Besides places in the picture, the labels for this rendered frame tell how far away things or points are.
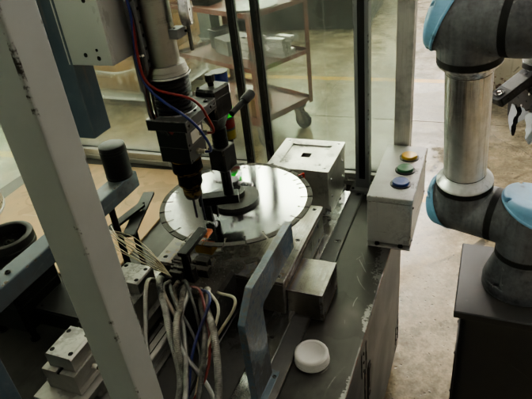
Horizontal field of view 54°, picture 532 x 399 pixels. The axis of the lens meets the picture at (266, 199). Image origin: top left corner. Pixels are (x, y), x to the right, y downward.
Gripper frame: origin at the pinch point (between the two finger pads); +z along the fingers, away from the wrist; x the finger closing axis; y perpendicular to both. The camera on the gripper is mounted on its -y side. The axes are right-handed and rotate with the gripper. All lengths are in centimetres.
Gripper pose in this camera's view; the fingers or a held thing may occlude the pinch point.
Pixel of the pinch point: (518, 136)
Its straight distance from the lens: 157.6
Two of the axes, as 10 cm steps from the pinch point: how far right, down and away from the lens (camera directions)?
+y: 9.5, -2.5, 2.1
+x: -3.0, -4.8, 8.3
